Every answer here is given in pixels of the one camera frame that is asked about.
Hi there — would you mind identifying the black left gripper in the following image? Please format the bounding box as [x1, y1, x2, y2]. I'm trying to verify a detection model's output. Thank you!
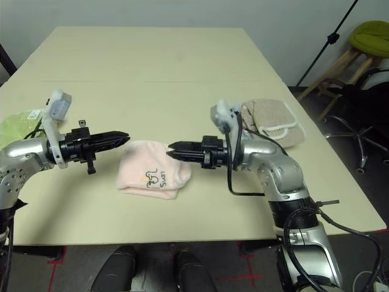
[57, 120, 131, 176]

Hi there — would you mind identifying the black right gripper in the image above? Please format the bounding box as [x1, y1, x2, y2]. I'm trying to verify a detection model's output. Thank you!
[166, 135, 232, 170]

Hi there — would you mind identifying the pink terry towel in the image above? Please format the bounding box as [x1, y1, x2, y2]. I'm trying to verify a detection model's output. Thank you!
[117, 139, 193, 201]

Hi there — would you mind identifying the beige towel with white trim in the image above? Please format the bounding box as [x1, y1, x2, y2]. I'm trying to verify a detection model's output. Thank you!
[239, 99, 306, 149]

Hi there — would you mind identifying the green folded towel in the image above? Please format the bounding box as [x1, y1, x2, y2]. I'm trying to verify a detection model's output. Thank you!
[0, 109, 46, 150]

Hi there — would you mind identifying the black table base bar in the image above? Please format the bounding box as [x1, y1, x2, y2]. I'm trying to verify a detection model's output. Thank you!
[241, 238, 280, 253]
[12, 245, 66, 259]

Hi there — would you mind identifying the robot right leg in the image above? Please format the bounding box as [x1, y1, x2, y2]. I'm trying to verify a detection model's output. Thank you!
[174, 249, 213, 292]

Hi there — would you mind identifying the robot leg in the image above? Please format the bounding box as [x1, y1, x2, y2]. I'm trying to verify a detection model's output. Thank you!
[174, 249, 213, 292]
[91, 245, 136, 292]

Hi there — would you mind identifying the robot left leg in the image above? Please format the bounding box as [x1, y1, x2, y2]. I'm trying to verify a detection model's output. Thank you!
[91, 245, 136, 292]

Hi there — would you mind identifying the black office chair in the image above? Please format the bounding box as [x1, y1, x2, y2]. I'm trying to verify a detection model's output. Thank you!
[318, 68, 389, 174]

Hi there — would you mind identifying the black stand pole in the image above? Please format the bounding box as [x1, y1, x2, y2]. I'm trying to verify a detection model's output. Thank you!
[296, 0, 359, 88]

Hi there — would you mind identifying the wooden stool green cushion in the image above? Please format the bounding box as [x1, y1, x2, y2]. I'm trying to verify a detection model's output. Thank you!
[297, 20, 389, 101]

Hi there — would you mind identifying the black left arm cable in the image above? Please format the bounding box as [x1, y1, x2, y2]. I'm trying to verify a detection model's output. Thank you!
[24, 118, 46, 141]

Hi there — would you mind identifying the beige side table black frame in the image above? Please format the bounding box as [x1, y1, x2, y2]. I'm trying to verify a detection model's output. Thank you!
[0, 42, 18, 89]

